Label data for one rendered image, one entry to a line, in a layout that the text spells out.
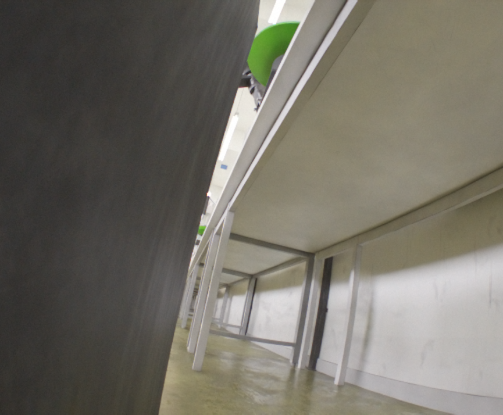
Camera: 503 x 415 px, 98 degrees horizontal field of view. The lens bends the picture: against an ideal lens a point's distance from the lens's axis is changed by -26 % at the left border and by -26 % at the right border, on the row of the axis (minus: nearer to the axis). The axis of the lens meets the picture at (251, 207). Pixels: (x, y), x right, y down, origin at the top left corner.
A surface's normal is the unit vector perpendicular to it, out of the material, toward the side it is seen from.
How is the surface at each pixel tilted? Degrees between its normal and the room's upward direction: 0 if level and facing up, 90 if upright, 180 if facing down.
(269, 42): 157
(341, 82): 180
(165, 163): 90
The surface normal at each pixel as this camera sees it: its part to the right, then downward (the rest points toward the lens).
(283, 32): -0.32, 0.67
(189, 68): 0.98, 0.20
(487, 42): -0.18, 0.91
